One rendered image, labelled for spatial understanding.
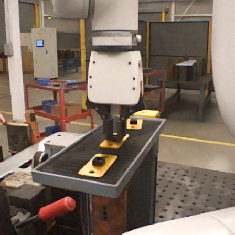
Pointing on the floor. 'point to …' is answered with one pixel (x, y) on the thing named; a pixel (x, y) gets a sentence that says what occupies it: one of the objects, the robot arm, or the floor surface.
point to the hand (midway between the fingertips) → (115, 128)
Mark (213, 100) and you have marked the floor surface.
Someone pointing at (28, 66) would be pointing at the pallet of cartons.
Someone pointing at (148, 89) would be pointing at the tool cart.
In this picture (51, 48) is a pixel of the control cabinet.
